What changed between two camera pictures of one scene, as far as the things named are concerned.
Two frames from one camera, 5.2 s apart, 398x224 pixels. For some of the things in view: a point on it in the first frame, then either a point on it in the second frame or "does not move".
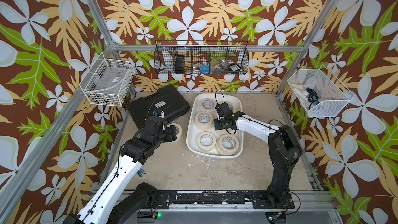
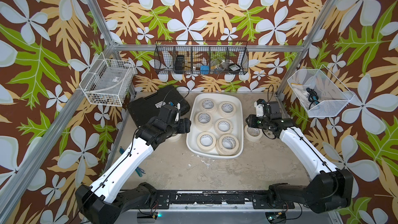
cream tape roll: x=203 y=121 does not move
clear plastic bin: x=321 y=93 does not move
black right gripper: x=215 y=124 → x=251 y=119
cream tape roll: x=227 y=144 does not move
